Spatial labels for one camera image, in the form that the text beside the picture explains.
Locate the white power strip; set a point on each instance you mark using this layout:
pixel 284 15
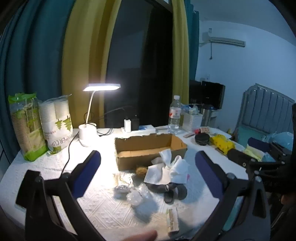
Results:
pixel 123 130

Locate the grey padded headboard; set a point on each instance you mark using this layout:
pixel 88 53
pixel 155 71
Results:
pixel 266 109

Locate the clear bubble wrap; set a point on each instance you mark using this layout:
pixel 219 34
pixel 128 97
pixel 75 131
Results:
pixel 136 197

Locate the yellow curtain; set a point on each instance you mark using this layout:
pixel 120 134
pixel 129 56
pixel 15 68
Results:
pixel 87 58
pixel 180 58

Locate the white crumpled tissue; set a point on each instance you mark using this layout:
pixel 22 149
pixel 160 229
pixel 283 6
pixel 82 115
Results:
pixel 166 157

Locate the white cloth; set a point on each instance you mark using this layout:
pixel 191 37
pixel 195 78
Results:
pixel 180 169

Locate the yellow cloth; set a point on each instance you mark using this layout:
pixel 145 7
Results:
pixel 253 153

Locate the steel thermos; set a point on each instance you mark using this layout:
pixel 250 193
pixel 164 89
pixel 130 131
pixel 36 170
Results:
pixel 207 117

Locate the black round lid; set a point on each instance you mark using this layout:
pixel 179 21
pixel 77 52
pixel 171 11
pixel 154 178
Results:
pixel 202 139

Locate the white air conditioner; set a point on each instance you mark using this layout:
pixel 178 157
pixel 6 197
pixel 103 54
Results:
pixel 222 40

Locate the white woven basket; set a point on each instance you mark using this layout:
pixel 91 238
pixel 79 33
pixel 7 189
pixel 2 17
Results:
pixel 192 122

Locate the patterned small box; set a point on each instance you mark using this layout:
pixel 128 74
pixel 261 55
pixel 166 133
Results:
pixel 204 130

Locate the white desk lamp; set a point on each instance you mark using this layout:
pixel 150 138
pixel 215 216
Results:
pixel 87 136

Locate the white charger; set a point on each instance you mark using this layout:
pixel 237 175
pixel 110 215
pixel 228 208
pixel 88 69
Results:
pixel 127 125

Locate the cotton swab pack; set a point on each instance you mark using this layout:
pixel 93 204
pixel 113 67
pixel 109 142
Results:
pixel 122 183

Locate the green paper cup pack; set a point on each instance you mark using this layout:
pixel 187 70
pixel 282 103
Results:
pixel 27 129

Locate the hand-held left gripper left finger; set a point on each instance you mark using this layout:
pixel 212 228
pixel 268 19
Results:
pixel 85 176

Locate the white paper cup pack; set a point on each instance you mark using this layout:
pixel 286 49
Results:
pixel 57 125

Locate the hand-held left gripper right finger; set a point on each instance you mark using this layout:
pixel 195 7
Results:
pixel 208 173

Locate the clear water bottle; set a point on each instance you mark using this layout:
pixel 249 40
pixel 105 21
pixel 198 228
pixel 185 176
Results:
pixel 174 118

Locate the dark window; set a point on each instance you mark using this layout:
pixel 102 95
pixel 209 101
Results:
pixel 138 58

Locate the small green-white packet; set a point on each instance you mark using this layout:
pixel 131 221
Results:
pixel 173 220

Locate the brown fuzzy ball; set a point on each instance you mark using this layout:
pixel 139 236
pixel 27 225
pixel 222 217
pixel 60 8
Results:
pixel 141 172

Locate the blue plastic bag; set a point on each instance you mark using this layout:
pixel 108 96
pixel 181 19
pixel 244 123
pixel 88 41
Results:
pixel 281 136

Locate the white paper napkin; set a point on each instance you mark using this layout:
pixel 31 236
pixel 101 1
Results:
pixel 156 175

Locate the cardboard box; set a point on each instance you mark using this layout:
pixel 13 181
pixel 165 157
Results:
pixel 143 148

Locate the dark grey sock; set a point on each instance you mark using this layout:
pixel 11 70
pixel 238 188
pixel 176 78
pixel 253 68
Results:
pixel 177 195

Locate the teal curtain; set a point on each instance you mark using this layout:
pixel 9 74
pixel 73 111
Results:
pixel 193 46
pixel 34 58

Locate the black appliance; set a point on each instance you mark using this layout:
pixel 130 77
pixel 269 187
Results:
pixel 211 92

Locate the person's left hand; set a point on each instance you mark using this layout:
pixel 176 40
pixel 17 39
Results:
pixel 141 236

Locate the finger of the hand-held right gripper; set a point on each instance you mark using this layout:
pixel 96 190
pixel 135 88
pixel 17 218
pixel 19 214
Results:
pixel 238 157
pixel 259 143

